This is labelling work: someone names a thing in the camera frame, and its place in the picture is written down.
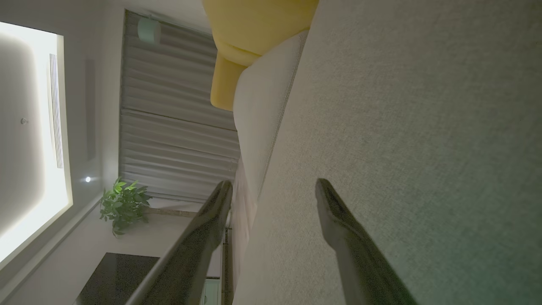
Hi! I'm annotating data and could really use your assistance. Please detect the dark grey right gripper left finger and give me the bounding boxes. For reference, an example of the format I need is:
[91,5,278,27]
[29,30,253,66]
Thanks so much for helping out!
[125,180,233,305]

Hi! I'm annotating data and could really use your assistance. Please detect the grey pleated curtain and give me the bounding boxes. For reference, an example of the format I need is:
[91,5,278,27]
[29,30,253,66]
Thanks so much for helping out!
[119,9,241,203]

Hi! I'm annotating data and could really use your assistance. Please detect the green potted plant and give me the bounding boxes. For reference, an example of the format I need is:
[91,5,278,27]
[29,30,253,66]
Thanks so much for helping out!
[100,177,153,237]

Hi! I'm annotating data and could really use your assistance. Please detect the yellow sofa back cushion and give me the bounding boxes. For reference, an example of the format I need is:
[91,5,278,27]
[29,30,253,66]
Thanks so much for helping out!
[202,0,319,67]
[210,54,260,111]

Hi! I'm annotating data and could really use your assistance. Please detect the grey sofa seat cushion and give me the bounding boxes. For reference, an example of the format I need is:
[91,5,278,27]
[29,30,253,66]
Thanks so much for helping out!
[231,29,310,238]

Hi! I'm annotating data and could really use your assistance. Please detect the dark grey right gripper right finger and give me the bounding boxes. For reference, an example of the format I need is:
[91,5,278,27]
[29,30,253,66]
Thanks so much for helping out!
[315,178,418,305]

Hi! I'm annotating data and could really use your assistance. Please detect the white round wall fixture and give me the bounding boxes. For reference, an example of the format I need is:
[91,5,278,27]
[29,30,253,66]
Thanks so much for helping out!
[137,17,162,45]

